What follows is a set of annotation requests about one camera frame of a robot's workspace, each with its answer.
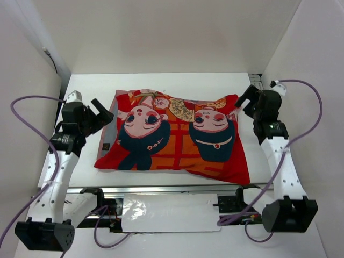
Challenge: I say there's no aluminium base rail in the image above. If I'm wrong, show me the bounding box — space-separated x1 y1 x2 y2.
66 183 271 233

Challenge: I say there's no aluminium side frame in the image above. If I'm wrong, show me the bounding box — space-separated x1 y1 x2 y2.
248 74 263 89

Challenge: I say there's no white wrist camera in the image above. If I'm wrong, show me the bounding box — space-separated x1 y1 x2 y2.
270 80 286 97
66 90 82 103

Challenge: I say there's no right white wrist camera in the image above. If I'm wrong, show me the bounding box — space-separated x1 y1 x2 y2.
270 80 286 97

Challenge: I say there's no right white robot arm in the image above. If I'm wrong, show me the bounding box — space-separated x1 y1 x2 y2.
234 85 318 233

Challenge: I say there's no white cover plate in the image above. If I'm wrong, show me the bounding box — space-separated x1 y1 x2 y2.
121 193 221 233

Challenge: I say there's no purple cable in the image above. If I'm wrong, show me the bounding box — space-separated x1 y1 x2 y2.
217 79 323 243
0 96 132 258

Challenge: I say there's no red printed pillowcase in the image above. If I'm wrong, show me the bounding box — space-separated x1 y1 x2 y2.
94 89 250 185

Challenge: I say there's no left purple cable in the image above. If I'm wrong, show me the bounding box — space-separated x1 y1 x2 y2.
0 96 132 258

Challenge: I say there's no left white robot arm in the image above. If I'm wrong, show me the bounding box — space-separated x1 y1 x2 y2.
15 99 113 252

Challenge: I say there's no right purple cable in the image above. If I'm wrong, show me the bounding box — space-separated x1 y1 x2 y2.
217 79 323 243

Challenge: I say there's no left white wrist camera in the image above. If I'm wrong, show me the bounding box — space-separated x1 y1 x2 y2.
66 90 82 103

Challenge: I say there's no black wall cable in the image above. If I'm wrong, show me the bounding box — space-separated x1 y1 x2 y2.
42 47 59 73

